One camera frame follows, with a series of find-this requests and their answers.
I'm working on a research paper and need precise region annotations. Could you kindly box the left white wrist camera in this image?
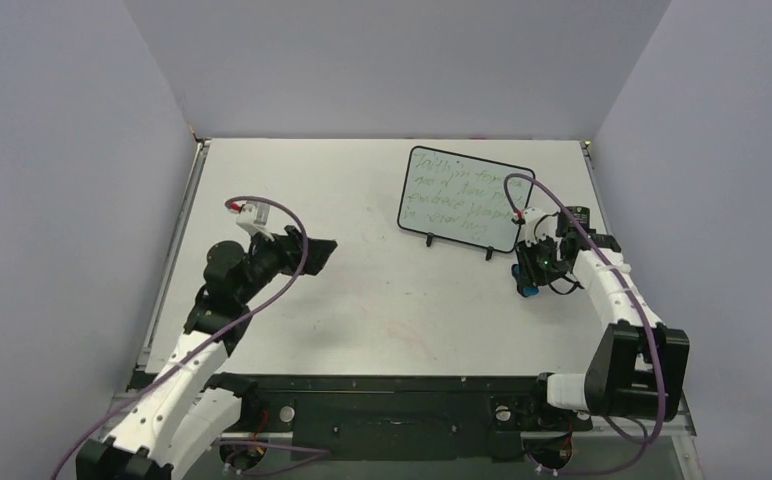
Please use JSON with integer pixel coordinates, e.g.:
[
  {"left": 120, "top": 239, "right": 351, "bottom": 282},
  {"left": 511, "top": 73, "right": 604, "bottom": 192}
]
[{"left": 235, "top": 202, "right": 274, "bottom": 241}]

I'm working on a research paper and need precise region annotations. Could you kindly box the black framed whiteboard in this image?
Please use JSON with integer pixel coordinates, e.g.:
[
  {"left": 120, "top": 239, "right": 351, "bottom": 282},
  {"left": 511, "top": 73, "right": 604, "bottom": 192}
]
[{"left": 397, "top": 145, "right": 535, "bottom": 253}]

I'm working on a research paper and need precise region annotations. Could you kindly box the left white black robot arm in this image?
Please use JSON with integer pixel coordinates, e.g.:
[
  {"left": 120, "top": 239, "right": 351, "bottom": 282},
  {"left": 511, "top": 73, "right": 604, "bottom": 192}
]
[{"left": 75, "top": 225, "right": 338, "bottom": 479}]

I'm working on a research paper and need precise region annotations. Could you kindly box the wire display stand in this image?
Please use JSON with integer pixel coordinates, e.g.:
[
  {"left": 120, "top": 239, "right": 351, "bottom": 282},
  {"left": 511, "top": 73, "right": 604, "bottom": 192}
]
[{"left": 424, "top": 232, "right": 496, "bottom": 261}]

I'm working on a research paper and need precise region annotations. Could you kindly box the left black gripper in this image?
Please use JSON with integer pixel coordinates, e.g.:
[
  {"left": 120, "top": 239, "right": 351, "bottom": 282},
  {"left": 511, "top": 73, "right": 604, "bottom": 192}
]
[{"left": 237, "top": 225, "right": 336, "bottom": 304}]

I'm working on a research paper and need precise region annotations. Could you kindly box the blue heart eraser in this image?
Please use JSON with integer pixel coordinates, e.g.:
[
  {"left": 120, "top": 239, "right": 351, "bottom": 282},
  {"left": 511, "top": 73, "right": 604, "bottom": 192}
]
[{"left": 511, "top": 264, "right": 539, "bottom": 298}]

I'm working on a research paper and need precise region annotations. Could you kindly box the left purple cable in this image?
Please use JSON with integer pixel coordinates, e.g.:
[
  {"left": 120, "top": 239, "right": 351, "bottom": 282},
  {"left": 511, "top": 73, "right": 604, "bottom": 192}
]
[{"left": 51, "top": 195, "right": 310, "bottom": 480}]

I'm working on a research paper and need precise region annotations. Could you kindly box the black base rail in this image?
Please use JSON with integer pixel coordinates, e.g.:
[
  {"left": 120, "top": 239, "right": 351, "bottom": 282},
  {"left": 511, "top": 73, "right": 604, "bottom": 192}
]
[{"left": 208, "top": 373, "right": 593, "bottom": 461}]

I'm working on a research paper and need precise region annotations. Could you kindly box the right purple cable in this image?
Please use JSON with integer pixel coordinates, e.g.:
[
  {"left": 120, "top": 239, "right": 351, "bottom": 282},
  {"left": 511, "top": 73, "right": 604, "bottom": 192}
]
[{"left": 503, "top": 173, "right": 670, "bottom": 477}]

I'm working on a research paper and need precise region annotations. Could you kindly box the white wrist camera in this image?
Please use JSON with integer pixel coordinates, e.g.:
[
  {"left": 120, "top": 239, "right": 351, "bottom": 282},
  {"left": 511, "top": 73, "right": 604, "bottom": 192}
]
[
  {"left": 517, "top": 207, "right": 559, "bottom": 246},
  {"left": 235, "top": 202, "right": 274, "bottom": 241}
]

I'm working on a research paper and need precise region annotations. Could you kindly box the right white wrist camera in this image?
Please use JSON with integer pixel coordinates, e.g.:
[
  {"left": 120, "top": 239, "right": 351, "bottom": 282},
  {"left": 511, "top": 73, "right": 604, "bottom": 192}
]
[{"left": 517, "top": 207, "right": 559, "bottom": 246}]

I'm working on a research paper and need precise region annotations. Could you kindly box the purple cable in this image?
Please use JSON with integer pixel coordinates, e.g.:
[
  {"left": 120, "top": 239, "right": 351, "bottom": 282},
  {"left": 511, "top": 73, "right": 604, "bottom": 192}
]
[
  {"left": 51, "top": 195, "right": 310, "bottom": 480},
  {"left": 503, "top": 173, "right": 670, "bottom": 477}
]

